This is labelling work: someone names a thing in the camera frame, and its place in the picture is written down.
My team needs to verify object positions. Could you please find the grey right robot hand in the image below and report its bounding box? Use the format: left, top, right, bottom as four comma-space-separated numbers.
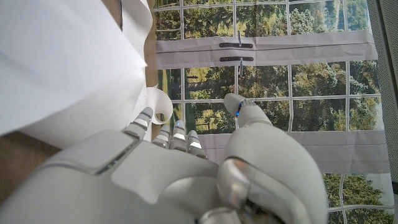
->
0, 92, 330, 224

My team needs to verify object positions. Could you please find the white receipt paper strip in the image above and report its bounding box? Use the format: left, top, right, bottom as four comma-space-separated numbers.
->
0, 0, 174, 149

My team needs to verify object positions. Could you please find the printed forest window backdrop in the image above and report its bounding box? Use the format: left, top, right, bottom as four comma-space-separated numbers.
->
153, 0, 396, 224

